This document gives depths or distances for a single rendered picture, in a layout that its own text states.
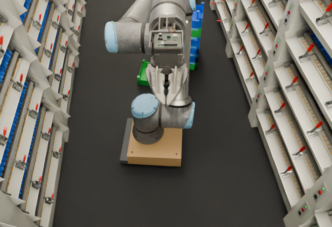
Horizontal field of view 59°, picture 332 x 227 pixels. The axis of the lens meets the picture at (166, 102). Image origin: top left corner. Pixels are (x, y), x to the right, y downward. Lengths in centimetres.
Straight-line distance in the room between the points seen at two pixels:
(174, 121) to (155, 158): 26
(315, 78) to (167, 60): 87
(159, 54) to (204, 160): 132
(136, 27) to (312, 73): 83
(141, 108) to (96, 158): 52
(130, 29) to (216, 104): 138
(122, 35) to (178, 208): 113
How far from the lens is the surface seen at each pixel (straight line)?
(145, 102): 158
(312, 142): 143
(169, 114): 156
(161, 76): 63
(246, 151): 196
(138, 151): 173
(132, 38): 86
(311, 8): 143
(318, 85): 137
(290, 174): 175
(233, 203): 179
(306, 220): 159
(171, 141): 175
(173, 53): 61
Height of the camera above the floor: 163
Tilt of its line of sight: 50 degrees down
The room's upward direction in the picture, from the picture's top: straight up
